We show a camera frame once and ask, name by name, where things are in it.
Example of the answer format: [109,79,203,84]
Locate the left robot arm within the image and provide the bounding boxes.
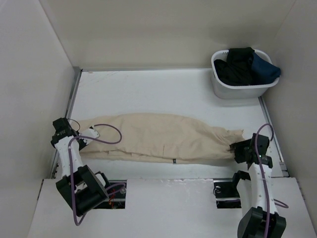
[51,118,111,217]

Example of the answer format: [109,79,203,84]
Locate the black trousers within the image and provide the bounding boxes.
[213,47,255,86]

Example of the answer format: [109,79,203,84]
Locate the navy blue trousers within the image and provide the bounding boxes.
[251,53,281,85]

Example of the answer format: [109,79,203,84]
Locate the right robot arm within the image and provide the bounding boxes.
[229,133,286,238]

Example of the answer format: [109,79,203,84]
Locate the beige trousers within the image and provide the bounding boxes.
[79,113,244,164]

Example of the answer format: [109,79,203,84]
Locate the white laundry basket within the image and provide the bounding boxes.
[211,49,279,99]

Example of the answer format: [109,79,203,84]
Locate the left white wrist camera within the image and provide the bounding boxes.
[79,126,100,145]

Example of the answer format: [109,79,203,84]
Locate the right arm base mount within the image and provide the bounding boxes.
[213,179,241,209]

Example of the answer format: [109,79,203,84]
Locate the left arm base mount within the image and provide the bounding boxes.
[97,180,127,209]

